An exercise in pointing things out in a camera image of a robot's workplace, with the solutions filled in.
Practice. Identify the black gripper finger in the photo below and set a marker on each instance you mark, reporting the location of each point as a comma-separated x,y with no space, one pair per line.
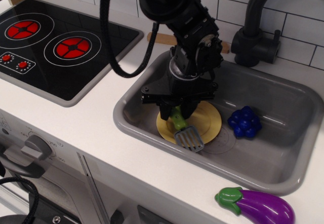
188,106
165,108

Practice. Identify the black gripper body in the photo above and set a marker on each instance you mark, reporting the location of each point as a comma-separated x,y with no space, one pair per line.
170,90

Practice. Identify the green handled grey spatula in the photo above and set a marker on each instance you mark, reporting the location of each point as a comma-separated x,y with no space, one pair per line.
186,135

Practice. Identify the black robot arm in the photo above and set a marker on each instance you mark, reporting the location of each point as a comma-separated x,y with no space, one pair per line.
189,75

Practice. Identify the yellow round plate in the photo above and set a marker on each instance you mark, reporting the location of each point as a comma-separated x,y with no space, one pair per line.
205,118

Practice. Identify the grey plastic sink basin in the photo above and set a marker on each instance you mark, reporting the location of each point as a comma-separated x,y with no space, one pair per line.
274,161

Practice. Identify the wooden block strip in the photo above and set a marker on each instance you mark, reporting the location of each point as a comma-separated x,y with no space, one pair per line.
167,39

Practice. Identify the blue toy grapes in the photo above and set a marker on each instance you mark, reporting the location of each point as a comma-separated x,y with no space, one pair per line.
244,123

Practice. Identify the dark grey faucet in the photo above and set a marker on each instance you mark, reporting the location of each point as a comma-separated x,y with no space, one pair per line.
249,44

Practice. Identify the purple toy eggplant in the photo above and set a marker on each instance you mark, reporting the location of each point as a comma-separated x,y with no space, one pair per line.
258,207

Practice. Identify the black toy stovetop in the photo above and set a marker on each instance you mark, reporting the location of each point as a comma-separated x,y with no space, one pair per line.
53,52

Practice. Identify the grey oven knob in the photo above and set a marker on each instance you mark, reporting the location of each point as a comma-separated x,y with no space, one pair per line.
36,148

